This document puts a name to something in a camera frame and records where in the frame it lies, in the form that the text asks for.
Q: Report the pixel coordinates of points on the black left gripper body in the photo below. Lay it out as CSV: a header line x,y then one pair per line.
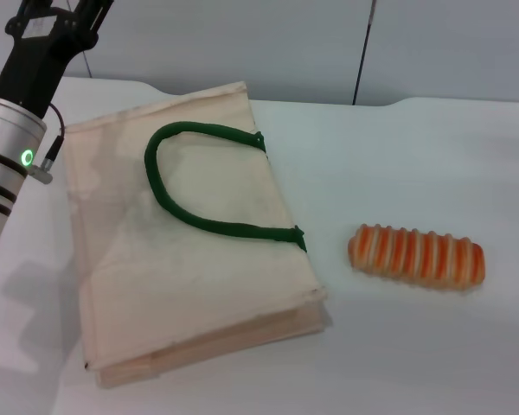
x,y
30,69

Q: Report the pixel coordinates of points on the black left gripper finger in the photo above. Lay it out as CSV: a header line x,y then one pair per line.
x,y
91,17
27,8

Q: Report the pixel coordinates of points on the orange striped bread loaf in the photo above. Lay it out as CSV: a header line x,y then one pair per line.
x,y
415,259

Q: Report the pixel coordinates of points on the thin black pole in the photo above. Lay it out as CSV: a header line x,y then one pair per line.
x,y
363,52

